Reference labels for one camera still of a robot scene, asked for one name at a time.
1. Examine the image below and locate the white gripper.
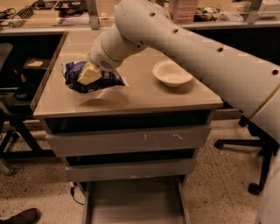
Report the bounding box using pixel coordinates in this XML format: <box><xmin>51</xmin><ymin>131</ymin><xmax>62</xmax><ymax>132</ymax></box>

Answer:
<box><xmin>77</xmin><ymin>38</ymin><xmax>122</xmax><ymax>85</ymax></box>

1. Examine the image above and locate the blue chip bag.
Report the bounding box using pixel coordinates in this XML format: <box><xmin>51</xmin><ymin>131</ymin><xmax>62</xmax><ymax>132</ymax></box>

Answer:
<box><xmin>61</xmin><ymin>61</ymin><xmax>125</xmax><ymax>94</ymax></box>

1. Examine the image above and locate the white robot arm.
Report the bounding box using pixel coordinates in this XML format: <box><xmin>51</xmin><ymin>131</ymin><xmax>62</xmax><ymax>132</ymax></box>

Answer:
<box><xmin>78</xmin><ymin>0</ymin><xmax>280</xmax><ymax>144</ymax></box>

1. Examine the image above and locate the grey top drawer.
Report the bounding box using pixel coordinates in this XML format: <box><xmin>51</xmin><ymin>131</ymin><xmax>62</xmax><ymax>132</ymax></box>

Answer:
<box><xmin>46</xmin><ymin>125</ymin><xmax>210</xmax><ymax>157</ymax></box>

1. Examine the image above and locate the grey drawer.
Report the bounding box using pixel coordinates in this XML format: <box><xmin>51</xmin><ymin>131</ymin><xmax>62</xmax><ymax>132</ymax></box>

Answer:
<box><xmin>66</xmin><ymin>158</ymin><xmax>196</xmax><ymax>182</ymax></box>
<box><xmin>46</xmin><ymin>125</ymin><xmax>210</xmax><ymax>157</ymax></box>

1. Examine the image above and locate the grey drawer cabinet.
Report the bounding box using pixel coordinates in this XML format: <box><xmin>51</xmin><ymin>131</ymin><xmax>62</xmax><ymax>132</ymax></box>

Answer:
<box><xmin>30</xmin><ymin>26</ymin><xmax>225</xmax><ymax>224</ymax></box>

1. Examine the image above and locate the grey middle drawer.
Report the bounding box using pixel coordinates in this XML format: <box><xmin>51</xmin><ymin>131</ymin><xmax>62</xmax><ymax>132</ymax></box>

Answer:
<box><xmin>66</xmin><ymin>158</ymin><xmax>196</xmax><ymax>182</ymax></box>

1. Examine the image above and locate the open bottom drawer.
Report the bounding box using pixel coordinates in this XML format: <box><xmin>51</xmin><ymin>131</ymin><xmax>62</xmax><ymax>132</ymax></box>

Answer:
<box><xmin>81</xmin><ymin>177</ymin><xmax>191</xmax><ymax>224</ymax></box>

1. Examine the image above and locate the white paper bowl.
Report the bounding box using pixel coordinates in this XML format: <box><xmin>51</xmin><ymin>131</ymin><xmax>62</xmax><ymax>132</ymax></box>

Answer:
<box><xmin>152</xmin><ymin>59</ymin><xmax>193</xmax><ymax>88</ymax></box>

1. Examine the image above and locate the pink plastic basket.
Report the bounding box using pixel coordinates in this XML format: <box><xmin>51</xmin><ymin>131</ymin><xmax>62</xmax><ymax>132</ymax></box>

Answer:
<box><xmin>169</xmin><ymin>0</ymin><xmax>198</xmax><ymax>25</ymax></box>

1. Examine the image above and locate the black office chair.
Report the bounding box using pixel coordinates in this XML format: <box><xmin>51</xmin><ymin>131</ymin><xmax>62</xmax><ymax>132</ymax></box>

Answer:
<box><xmin>214</xmin><ymin>116</ymin><xmax>279</xmax><ymax>195</ymax></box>

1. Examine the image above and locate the black desk frame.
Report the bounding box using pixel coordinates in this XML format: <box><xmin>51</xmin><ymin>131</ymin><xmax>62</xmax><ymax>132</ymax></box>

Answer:
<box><xmin>0</xmin><ymin>43</ymin><xmax>56</xmax><ymax>161</ymax></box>

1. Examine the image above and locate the black power cable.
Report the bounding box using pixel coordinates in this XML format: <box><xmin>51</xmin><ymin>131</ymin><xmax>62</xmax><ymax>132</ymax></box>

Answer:
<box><xmin>69</xmin><ymin>182</ymin><xmax>85</xmax><ymax>207</ymax></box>

